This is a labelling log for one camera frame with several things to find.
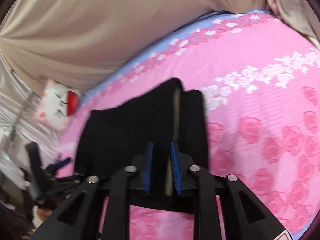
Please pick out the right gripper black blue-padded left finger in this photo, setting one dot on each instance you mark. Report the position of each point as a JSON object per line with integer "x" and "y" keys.
{"x": 99, "y": 208}

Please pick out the silver satin curtain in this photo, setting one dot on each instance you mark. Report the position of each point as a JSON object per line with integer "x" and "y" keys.
{"x": 18, "y": 106}

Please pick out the white cat face pillow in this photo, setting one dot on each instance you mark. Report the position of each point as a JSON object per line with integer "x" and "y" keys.
{"x": 58, "y": 104}

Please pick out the pink rose bedsheet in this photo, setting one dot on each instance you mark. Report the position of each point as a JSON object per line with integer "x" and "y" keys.
{"x": 260, "y": 81}

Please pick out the floral cream blanket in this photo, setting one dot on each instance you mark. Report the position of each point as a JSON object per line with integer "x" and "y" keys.
{"x": 299, "y": 15}

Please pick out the beige curtain sheet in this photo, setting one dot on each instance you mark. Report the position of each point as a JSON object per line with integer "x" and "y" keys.
{"x": 79, "y": 43}

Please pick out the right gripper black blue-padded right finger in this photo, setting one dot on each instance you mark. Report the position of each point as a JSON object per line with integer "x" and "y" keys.
{"x": 223, "y": 207}

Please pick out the black pants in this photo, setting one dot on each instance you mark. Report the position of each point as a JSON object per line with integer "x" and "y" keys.
{"x": 140, "y": 132}

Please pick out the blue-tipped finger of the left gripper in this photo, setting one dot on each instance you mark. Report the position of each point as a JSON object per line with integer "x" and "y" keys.
{"x": 61, "y": 163}

